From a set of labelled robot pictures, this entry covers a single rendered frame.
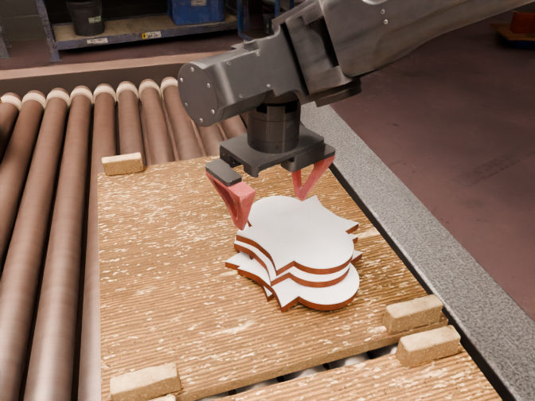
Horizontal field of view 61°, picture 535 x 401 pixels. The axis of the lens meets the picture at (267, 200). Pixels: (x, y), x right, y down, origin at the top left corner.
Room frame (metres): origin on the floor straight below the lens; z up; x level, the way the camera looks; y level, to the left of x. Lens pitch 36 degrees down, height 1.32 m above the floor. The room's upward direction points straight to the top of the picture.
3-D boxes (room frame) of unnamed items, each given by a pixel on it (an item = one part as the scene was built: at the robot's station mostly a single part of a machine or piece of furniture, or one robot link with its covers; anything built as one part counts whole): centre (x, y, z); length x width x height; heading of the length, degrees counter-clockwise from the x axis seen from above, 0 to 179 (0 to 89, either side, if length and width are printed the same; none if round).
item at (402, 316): (0.31, -0.15, 0.95); 0.06 x 0.02 x 0.03; 107
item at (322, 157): (0.47, -0.03, 1.02); 0.07 x 0.07 x 0.09; 39
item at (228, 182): (0.42, 0.02, 1.02); 0.07 x 0.07 x 0.09; 39
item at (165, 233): (0.45, 0.04, 0.93); 0.41 x 0.35 x 0.02; 17
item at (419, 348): (0.27, -0.15, 0.95); 0.06 x 0.02 x 0.03; 106
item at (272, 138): (0.44, -0.01, 1.09); 0.10 x 0.07 x 0.07; 129
